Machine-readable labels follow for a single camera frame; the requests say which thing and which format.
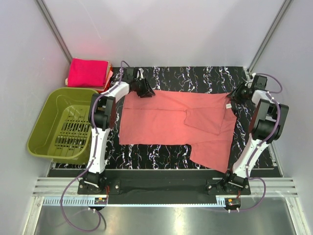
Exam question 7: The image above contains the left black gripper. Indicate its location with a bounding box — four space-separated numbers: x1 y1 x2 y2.
134 77 155 98

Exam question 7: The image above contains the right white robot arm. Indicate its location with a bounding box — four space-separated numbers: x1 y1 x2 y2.
220 73 290 194

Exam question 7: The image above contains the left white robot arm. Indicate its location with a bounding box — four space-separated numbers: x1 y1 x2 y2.
80 67 155 194

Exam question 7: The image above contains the stack of folded shirts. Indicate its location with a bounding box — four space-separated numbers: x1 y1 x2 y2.
65 58 114 94

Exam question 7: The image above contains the black marble pattern mat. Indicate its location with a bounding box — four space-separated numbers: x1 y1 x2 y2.
48 66 281 170

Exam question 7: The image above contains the folded magenta t shirt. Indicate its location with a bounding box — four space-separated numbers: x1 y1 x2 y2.
67 58 110 88

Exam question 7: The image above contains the olive green plastic basket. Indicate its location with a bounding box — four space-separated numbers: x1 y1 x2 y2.
27 87 97 165

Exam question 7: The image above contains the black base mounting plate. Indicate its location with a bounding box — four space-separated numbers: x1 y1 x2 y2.
78 169 250 206

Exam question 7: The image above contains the aluminium frame rail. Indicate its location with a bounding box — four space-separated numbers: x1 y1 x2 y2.
34 0 73 64

